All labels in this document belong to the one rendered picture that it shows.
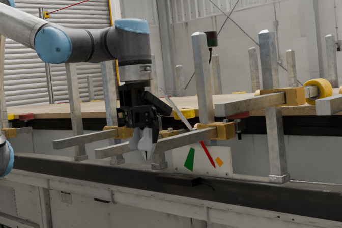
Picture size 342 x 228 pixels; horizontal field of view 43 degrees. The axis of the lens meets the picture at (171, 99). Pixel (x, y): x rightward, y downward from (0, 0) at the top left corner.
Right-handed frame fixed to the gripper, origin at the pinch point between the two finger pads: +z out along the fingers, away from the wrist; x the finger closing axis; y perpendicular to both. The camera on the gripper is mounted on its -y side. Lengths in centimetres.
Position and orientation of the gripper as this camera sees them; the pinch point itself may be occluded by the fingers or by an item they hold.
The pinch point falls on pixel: (149, 155)
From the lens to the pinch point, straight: 119.8
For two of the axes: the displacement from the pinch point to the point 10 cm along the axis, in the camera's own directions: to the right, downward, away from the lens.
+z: 0.9, 10.0, 0.4
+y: -7.0, 0.9, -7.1
